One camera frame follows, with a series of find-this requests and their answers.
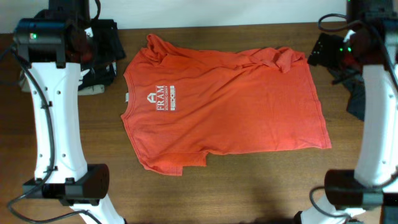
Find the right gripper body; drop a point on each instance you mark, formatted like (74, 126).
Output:
(329, 51)

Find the orange soccer t-shirt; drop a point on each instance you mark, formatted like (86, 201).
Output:
(185, 104)

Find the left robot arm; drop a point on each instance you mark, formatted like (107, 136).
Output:
(54, 49)

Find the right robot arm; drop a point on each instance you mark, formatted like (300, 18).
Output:
(370, 50)

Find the black t-shirt at right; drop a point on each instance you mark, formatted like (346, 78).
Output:
(353, 81)

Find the black folded garment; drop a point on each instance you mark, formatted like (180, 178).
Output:
(106, 44)

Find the grey folded garment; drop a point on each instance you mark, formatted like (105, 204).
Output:
(91, 90)

